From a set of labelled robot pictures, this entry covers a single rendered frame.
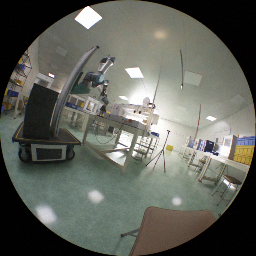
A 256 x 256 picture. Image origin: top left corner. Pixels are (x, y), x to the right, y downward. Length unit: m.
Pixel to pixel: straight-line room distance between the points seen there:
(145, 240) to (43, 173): 1.00
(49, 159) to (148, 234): 1.05
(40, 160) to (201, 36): 3.12
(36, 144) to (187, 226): 1.14
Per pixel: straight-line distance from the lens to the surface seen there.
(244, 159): 1.82
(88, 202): 0.84
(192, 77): 2.91
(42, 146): 0.99
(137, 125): 1.13
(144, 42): 2.38
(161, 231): 0.31
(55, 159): 1.11
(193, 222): 0.41
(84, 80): 1.09
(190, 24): 2.14
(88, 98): 3.34
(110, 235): 0.74
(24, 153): 1.12
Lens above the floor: 0.72
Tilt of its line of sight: level
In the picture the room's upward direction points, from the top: 18 degrees clockwise
